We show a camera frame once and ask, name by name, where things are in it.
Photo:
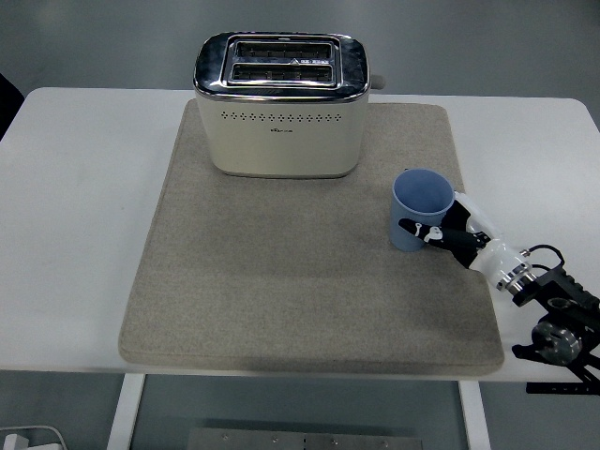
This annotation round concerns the beige fabric mat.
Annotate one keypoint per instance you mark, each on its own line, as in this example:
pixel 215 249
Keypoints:
pixel 281 281

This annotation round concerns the white table leg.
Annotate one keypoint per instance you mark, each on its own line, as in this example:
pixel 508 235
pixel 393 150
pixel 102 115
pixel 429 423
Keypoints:
pixel 125 412
pixel 474 417

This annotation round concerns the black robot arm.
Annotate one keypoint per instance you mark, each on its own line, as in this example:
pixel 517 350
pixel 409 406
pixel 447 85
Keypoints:
pixel 562 295

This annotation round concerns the white plastic device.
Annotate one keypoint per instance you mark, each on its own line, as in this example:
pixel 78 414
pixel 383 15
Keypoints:
pixel 19 443

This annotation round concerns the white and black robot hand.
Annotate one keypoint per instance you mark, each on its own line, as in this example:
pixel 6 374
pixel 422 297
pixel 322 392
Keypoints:
pixel 492 255

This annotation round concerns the black table control panel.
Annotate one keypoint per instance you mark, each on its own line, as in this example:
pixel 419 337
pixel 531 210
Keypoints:
pixel 553 389

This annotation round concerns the blue plastic cup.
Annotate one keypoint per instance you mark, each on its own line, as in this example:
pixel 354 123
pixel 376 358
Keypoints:
pixel 415 197

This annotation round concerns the cream and chrome toaster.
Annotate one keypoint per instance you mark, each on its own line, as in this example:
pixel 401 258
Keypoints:
pixel 281 140

